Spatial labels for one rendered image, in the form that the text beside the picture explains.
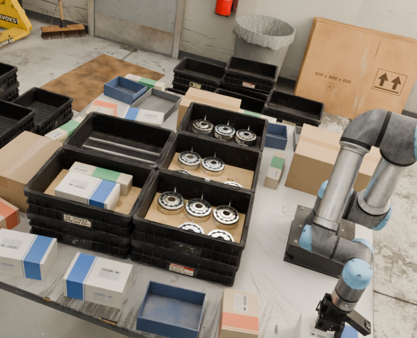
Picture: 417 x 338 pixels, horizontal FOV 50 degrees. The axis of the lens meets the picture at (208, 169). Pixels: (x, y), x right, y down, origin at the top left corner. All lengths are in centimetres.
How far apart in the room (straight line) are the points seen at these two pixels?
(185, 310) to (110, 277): 28
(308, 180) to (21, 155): 128
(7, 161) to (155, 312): 85
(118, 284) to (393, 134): 98
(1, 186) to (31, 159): 16
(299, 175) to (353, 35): 251
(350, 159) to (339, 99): 317
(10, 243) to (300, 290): 106
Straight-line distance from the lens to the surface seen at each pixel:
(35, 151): 197
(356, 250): 141
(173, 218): 171
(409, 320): 289
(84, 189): 168
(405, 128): 141
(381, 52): 452
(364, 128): 141
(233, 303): 156
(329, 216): 140
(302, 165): 213
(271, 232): 194
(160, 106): 263
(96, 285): 154
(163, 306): 160
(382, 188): 160
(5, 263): 169
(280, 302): 171
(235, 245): 152
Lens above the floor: 201
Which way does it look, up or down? 37 degrees down
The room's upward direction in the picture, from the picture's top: 11 degrees clockwise
